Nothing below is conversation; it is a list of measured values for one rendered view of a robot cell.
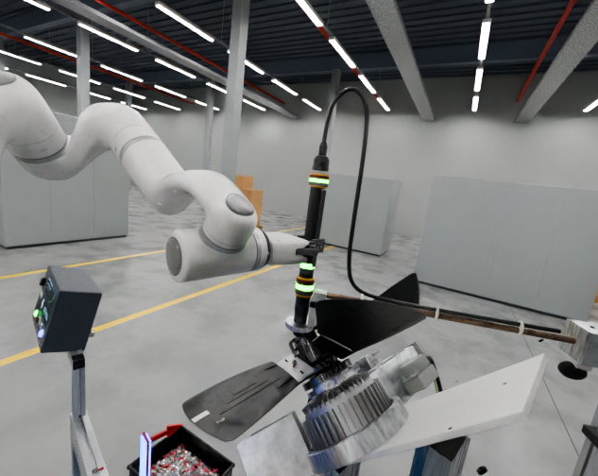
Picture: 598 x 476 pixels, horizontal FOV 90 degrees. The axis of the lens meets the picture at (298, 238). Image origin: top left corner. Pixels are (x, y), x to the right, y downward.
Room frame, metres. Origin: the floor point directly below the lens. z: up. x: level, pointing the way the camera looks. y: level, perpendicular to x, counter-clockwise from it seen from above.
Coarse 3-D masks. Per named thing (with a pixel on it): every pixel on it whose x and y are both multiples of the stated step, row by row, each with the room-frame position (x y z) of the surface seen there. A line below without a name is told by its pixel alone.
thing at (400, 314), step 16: (320, 304) 0.52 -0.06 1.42; (336, 304) 0.52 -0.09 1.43; (352, 304) 0.53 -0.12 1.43; (368, 304) 0.52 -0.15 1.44; (384, 304) 0.52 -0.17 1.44; (320, 320) 0.60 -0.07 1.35; (336, 320) 0.59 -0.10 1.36; (352, 320) 0.58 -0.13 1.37; (368, 320) 0.57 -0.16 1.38; (384, 320) 0.56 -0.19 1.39; (400, 320) 0.56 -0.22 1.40; (416, 320) 0.55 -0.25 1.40; (336, 336) 0.65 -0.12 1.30; (352, 336) 0.63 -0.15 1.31; (368, 336) 0.61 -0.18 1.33; (384, 336) 0.60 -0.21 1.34
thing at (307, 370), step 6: (288, 354) 0.72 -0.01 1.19; (282, 360) 0.70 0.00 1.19; (288, 360) 0.70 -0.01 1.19; (300, 360) 0.70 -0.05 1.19; (282, 366) 0.67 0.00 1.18; (288, 366) 0.67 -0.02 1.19; (300, 366) 0.68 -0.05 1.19; (306, 366) 0.68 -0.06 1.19; (288, 372) 0.65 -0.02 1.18; (294, 372) 0.65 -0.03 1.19; (306, 372) 0.66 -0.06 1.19; (312, 372) 0.66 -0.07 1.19; (300, 378) 0.63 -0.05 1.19
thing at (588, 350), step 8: (568, 320) 0.61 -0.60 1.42; (576, 320) 0.61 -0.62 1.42; (568, 328) 0.61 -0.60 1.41; (576, 328) 0.59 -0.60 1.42; (584, 328) 0.57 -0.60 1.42; (592, 328) 0.58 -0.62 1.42; (576, 336) 0.58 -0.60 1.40; (584, 336) 0.56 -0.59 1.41; (592, 336) 0.55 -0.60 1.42; (560, 344) 0.61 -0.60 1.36; (568, 344) 0.60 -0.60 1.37; (576, 344) 0.58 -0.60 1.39; (584, 344) 0.56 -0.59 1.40; (592, 344) 0.55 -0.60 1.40; (568, 352) 0.59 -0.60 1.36; (576, 352) 0.57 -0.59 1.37; (584, 352) 0.55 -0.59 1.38; (592, 352) 0.55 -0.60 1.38; (576, 360) 0.56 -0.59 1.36; (584, 360) 0.55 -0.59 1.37; (592, 360) 0.55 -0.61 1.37
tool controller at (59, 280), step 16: (48, 272) 0.94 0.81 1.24; (64, 272) 0.94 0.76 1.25; (80, 272) 0.99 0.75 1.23; (48, 288) 0.87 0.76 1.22; (64, 288) 0.81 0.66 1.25; (80, 288) 0.85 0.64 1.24; (96, 288) 0.89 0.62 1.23; (48, 304) 0.82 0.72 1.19; (64, 304) 0.80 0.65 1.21; (80, 304) 0.82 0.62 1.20; (96, 304) 0.85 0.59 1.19; (48, 320) 0.78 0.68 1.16; (64, 320) 0.80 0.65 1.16; (80, 320) 0.82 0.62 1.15; (48, 336) 0.77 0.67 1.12; (64, 336) 0.79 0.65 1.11; (80, 336) 0.82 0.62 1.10; (48, 352) 0.77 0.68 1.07
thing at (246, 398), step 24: (216, 384) 0.62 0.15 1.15; (240, 384) 0.60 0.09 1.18; (264, 384) 0.60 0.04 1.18; (288, 384) 0.61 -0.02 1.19; (192, 408) 0.55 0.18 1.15; (216, 408) 0.53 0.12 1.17; (240, 408) 0.53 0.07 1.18; (264, 408) 0.53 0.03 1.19; (216, 432) 0.46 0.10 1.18; (240, 432) 0.46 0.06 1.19
